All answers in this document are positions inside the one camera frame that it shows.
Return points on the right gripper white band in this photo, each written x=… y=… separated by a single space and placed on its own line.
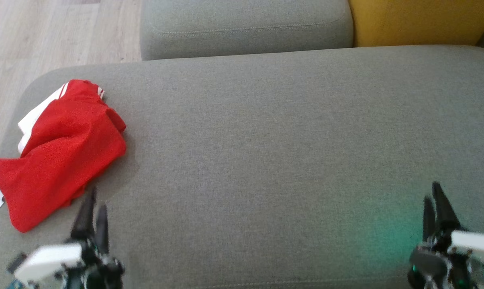
x=470 y=245

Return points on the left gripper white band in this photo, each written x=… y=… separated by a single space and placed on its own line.
x=49 y=261

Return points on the red jersey with white sleeves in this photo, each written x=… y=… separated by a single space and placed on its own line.
x=45 y=184

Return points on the large grey sofa seat cushion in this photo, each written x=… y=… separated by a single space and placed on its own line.
x=266 y=160

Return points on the yellow sofa backrest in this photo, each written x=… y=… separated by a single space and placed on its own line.
x=418 y=20

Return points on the small grey sofa seat cushion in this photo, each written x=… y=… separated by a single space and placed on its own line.
x=246 y=28

